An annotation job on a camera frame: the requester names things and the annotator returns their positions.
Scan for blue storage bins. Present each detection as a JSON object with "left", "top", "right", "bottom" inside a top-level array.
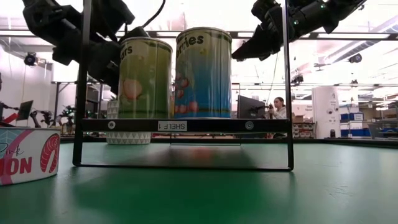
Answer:
[{"left": 340, "top": 111, "right": 365, "bottom": 138}]

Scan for potted succulent in white pot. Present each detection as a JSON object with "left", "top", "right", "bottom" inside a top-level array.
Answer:
[{"left": 106, "top": 95, "right": 152, "bottom": 146}]

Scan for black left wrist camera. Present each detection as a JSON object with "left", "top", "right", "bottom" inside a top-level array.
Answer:
[{"left": 92, "top": 0, "right": 136, "bottom": 40}]

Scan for pink salmon can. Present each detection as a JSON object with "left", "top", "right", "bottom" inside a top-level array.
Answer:
[{"left": 0, "top": 126, "right": 62, "bottom": 187}]

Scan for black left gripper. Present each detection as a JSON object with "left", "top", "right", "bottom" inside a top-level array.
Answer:
[{"left": 52, "top": 32, "right": 123, "bottom": 95}]

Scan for black metal rack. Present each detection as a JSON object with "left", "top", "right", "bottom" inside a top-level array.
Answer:
[{"left": 51, "top": 80, "right": 105, "bottom": 127}]

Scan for white cylindrical kiosk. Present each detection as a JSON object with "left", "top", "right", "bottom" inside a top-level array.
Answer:
[{"left": 312, "top": 86, "right": 342, "bottom": 140}]

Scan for green table mat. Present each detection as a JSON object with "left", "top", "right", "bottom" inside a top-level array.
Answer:
[{"left": 0, "top": 141, "right": 398, "bottom": 224}]

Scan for green pears can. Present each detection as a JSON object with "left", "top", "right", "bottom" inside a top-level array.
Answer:
[{"left": 118, "top": 36, "right": 174, "bottom": 119}]

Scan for blue berries can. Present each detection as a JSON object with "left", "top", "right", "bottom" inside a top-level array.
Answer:
[{"left": 174, "top": 26, "right": 233, "bottom": 119}]

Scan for small black monitor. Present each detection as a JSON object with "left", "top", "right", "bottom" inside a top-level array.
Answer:
[{"left": 16, "top": 100, "right": 34, "bottom": 121}]

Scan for person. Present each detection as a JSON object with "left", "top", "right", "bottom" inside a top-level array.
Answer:
[{"left": 267, "top": 96, "right": 289, "bottom": 120}]

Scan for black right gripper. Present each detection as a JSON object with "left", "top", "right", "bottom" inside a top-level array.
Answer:
[{"left": 231, "top": 0, "right": 331, "bottom": 62}]

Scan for wooden board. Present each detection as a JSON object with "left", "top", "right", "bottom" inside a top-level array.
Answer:
[{"left": 72, "top": 0, "right": 295, "bottom": 172}]

